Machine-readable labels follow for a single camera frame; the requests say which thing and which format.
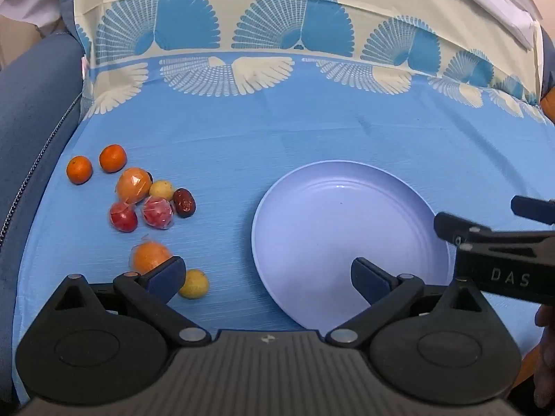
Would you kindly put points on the blue fan-print tablecloth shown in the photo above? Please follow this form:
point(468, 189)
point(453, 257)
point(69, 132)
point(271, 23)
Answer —
point(260, 130)

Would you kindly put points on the yellow longan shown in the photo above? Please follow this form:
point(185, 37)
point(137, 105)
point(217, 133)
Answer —
point(161, 190)
point(194, 284)

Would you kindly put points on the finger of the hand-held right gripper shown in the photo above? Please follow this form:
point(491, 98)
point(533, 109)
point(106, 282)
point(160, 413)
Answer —
point(533, 209)
point(477, 238)

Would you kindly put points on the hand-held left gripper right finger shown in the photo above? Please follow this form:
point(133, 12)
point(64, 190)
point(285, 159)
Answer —
point(370, 284)

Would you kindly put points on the blue upholstered sofa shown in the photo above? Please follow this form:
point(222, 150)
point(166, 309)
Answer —
point(30, 138)

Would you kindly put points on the tangerine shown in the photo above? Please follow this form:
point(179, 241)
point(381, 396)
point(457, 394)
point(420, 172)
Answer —
point(113, 158)
point(79, 169)

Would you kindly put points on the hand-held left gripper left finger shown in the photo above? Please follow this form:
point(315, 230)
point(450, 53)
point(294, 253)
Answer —
point(167, 279)

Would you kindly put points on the plastic-wrapped orange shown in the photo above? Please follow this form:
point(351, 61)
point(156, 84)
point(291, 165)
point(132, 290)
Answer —
point(149, 256)
point(132, 186)

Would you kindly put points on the pale lilac plate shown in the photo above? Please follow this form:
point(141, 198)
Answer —
point(329, 225)

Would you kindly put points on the person's right hand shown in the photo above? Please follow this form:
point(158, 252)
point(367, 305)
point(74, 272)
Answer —
point(548, 368)

